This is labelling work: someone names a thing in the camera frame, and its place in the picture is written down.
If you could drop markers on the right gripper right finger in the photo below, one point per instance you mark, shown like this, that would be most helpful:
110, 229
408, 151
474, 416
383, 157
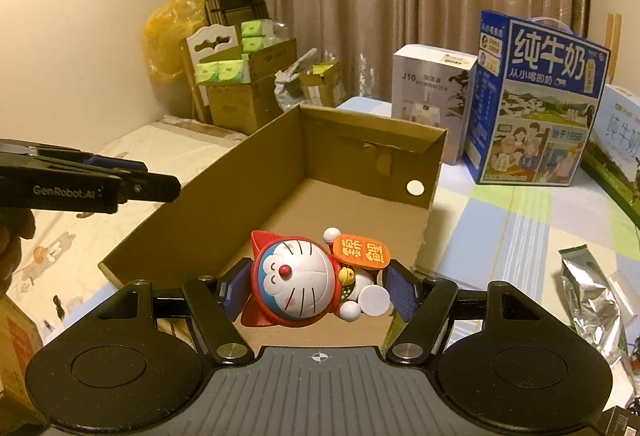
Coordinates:
424, 305

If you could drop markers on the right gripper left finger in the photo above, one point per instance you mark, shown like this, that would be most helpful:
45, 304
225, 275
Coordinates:
214, 304

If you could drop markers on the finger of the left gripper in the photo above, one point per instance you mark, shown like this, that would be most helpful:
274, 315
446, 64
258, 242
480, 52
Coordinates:
116, 164

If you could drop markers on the red Doraemon figurine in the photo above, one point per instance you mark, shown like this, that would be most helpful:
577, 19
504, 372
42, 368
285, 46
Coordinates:
296, 281

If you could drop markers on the silver foil pouch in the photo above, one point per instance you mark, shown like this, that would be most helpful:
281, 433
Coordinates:
593, 308

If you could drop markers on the clear plastic cup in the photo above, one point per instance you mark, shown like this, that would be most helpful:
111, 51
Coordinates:
627, 299

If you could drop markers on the person's left hand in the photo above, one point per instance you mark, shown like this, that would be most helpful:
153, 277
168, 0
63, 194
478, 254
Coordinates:
13, 245

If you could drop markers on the cartoon floor mat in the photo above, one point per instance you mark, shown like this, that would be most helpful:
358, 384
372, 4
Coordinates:
59, 277

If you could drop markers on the cardboard box with tissues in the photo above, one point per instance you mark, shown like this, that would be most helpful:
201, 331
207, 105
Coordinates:
240, 91

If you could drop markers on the white carved wooden board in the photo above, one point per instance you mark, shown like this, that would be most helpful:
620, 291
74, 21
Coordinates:
208, 44

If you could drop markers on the yellow plastic bag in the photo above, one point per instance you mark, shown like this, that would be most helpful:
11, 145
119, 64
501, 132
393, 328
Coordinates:
162, 33

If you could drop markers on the open cardboard box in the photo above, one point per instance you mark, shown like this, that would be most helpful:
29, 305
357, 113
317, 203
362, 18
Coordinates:
307, 171

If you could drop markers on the white humidifier box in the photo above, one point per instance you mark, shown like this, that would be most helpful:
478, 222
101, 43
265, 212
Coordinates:
434, 86

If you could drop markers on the small cardboard junk box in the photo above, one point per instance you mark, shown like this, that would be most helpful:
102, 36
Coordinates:
323, 85

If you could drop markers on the light blue cow milk box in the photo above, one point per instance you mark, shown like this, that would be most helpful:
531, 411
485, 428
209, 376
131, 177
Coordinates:
612, 154

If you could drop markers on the blue tall milk carton box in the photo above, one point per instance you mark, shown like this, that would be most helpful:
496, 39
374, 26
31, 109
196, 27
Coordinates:
536, 93

